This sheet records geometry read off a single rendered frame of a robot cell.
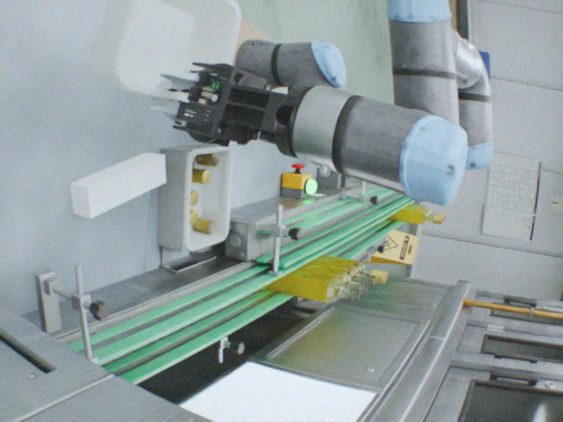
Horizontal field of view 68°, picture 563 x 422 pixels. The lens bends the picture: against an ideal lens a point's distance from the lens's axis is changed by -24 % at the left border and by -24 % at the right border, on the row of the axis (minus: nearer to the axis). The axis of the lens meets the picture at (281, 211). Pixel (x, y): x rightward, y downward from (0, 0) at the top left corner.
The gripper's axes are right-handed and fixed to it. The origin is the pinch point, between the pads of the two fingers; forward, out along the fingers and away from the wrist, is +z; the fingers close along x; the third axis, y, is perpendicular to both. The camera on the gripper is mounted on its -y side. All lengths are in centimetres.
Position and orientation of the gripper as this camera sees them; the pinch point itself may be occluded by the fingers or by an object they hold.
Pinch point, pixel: (165, 94)
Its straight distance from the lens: 62.2
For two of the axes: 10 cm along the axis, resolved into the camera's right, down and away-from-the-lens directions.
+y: -4.5, 0.1, -8.9
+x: -2.6, 9.6, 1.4
